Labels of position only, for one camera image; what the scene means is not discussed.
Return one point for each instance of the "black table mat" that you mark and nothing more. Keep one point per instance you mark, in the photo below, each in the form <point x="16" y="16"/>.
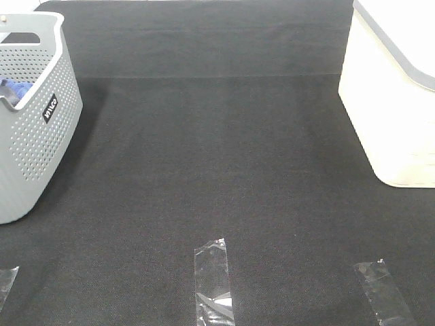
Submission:
<point x="206" y="120"/>

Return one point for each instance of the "left clear tape strip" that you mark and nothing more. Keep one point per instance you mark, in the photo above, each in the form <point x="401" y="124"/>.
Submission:
<point x="7" y="278"/>

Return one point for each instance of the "grey towel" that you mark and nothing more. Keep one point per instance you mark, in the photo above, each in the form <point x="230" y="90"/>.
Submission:
<point x="9" y="94"/>

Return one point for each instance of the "middle clear tape strip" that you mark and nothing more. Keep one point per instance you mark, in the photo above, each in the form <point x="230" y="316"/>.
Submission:
<point x="212" y="286"/>

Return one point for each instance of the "blue towel in basket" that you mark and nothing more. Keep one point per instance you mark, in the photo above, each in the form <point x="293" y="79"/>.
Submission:
<point x="19" y="88"/>

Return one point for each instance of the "white woven-pattern basket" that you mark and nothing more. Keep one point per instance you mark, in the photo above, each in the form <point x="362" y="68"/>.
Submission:
<point x="387" y="88"/>

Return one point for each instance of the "clear tape strip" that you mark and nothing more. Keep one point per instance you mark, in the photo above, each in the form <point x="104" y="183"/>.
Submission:
<point x="212" y="286"/>
<point x="7" y="278"/>
<point x="383" y="295"/>

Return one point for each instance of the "right clear tape strip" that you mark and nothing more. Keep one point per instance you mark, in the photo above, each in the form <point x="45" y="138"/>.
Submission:
<point x="383" y="295"/>

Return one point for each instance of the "grey perforated laundry basket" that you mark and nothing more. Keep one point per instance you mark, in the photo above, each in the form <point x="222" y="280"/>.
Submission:
<point x="36" y="131"/>

